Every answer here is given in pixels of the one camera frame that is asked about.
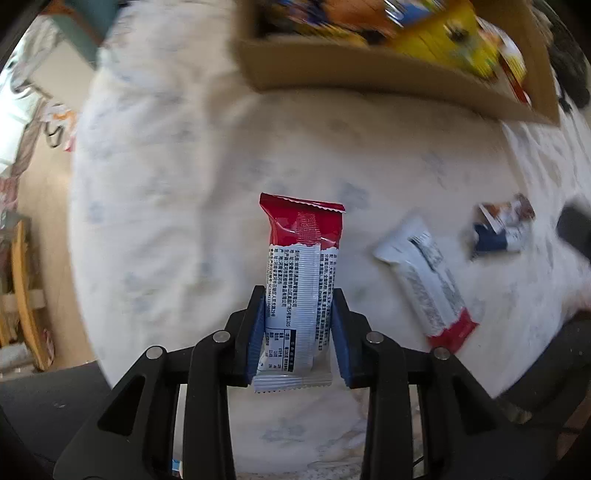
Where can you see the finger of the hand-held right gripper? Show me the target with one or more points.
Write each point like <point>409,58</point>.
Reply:
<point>577,233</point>

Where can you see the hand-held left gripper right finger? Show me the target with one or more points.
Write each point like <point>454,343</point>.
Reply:
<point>341,339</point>

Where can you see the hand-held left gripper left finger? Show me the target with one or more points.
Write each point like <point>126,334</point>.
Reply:
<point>256,334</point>

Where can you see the small blue snack packet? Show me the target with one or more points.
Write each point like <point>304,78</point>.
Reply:
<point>501,230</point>

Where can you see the red and white bar packet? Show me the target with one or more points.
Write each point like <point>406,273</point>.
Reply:
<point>300,258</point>

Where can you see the red snack packet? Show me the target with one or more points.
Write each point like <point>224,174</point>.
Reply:
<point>510,64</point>

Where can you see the brown cardboard box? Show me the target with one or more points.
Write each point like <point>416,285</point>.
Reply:
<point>369,76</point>

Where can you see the yellow cartoon snack packet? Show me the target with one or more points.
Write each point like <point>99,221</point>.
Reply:
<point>332,18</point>

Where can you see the white bar packet red end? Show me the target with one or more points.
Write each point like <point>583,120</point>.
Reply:
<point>425,277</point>

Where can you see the dark grey cloth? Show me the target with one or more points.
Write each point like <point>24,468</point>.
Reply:
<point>41,415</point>

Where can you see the wooden table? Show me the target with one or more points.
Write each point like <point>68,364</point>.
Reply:
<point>27,295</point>

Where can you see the red and white shopping bag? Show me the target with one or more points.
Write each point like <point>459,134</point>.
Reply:
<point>62,127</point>

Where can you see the patterned floor rug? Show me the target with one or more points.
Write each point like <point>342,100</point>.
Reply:
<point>23,157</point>

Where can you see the white storage box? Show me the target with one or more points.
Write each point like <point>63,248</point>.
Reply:
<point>64,71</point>

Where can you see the teal chair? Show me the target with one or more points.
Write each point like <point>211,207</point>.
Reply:
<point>87,23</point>

